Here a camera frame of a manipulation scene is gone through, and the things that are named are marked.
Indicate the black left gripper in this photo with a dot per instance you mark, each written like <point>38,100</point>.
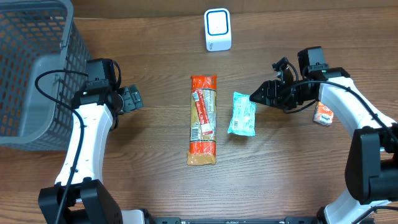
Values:
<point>133,98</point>

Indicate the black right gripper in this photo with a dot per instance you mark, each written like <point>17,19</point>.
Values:
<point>278,94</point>

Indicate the small orange snack box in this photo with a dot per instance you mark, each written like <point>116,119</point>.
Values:
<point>323,115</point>

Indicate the teal snack packet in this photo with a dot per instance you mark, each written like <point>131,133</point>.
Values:
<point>243,116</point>

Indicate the long orange cracker pack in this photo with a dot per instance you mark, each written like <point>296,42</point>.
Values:
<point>202,150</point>

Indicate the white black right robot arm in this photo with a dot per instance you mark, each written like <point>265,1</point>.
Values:
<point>371,167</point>

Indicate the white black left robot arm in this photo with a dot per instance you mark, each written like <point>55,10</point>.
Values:
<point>79,195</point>

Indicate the white barcode scanner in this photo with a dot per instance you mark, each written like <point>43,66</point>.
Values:
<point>217,24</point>

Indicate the grey plastic mesh basket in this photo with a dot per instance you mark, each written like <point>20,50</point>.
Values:
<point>41,52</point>

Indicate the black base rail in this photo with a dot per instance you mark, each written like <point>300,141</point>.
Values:
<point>286,220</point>

